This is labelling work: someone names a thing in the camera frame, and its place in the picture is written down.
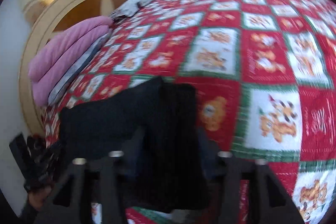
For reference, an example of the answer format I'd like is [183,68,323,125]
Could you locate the beige round wooden headboard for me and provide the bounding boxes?
[18,0,155,135]

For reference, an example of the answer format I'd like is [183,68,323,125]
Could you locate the black pants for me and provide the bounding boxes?
[59,76,210,214]

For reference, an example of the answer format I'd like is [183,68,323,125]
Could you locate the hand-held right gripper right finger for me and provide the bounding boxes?
[196,130,306,224]

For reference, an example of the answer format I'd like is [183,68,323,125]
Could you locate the pink folded blanket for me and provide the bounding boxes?
[28,16,113,106]

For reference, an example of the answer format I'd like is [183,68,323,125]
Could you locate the grey folded cloth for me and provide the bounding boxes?
[48,32,112,105]

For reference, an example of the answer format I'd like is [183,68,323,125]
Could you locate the person's left forearm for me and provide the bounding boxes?
[20,184,53,224]

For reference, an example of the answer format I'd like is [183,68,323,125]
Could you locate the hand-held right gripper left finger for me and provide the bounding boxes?
[39,132,147,224]

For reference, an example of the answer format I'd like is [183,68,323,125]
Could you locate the red printed patchwork blanket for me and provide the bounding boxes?
[43,0,336,224]

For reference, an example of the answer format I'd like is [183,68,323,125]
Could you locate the grey white patterned cloth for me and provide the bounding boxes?
[109,0,171,21]

